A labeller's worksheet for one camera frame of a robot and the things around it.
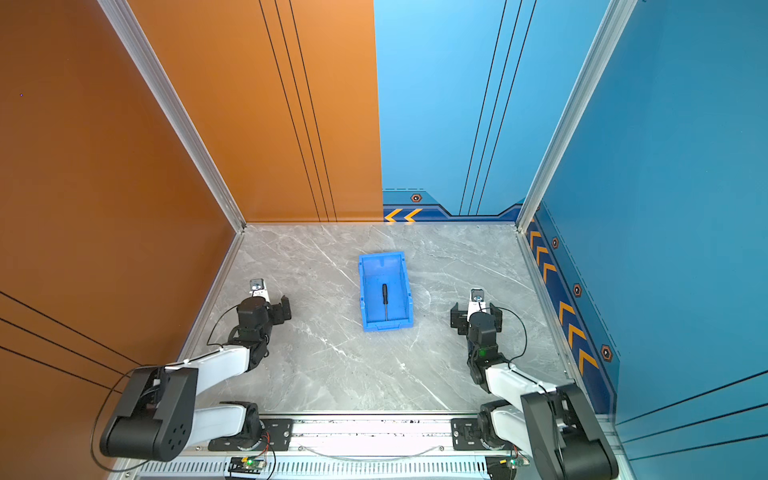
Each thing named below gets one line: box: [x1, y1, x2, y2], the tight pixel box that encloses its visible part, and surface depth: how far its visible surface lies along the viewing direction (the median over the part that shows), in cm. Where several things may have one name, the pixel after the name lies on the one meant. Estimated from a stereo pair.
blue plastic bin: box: [358, 251, 415, 332], surface depth 102 cm
